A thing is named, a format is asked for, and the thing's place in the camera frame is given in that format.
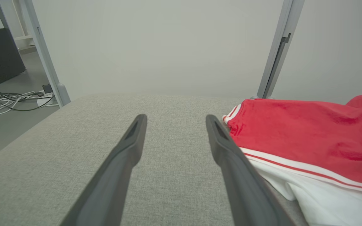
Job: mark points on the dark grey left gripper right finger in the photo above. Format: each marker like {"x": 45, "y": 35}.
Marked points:
{"x": 247, "y": 194}

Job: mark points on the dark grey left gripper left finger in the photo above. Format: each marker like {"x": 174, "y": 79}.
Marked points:
{"x": 105, "y": 194}

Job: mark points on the red white striped shirt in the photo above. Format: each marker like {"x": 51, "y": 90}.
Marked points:
{"x": 309, "y": 135}

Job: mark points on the white power strip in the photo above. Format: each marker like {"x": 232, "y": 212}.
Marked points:
{"x": 46, "y": 100}

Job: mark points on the black power adapter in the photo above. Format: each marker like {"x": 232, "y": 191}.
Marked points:
{"x": 47, "y": 88}

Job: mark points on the black flat panel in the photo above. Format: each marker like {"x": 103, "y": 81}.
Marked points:
{"x": 0, "y": 56}

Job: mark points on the grey partition post with feet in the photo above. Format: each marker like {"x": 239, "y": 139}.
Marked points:
{"x": 280, "y": 47}

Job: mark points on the grey partition end post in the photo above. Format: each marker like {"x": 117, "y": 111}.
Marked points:
{"x": 44, "y": 53}

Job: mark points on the white shelf frame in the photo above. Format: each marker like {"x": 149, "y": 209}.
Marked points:
{"x": 22, "y": 37}

